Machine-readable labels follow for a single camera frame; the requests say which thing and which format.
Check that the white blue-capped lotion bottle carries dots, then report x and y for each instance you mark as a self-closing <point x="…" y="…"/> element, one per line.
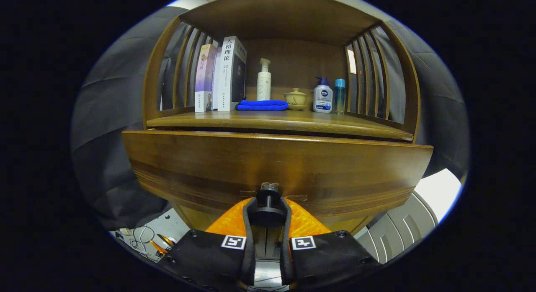
<point x="322" y="99"/>

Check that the thick white book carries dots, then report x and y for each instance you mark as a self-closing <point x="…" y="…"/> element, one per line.
<point x="228" y="74"/>

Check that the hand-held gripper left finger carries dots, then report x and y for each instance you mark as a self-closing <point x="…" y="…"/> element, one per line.
<point x="249" y="262"/>

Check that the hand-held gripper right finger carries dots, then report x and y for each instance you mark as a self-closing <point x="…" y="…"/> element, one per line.
<point x="286" y="262"/>

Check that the teal bottle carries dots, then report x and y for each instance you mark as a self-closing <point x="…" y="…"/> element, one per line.
<point x="339" y="97"/>

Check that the white pump bottle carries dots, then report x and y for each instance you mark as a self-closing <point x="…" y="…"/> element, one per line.
<point x="264" y="84"/>

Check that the brown wooden cabinet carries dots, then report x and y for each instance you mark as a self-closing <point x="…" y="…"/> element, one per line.
<point x="293" y="61"/>

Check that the purple book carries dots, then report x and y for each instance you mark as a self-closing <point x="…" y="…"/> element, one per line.
<point x="204" y="78"/>

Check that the yellow lidded teacup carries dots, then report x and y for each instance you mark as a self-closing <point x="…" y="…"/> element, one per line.
<point x="295" y="98"/>

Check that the brown wooden drawer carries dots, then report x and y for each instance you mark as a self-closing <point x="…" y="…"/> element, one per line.
<point x="209" y="166"/>

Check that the wooden countertop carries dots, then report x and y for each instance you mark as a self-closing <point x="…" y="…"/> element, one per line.
<point x="272" y="119"/>

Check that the blue folded cloth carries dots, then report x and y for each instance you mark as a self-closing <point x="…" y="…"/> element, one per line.
<point x="261" y="105"/>

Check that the thin white book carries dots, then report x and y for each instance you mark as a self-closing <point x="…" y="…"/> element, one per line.
<point x="216" y="86"/>

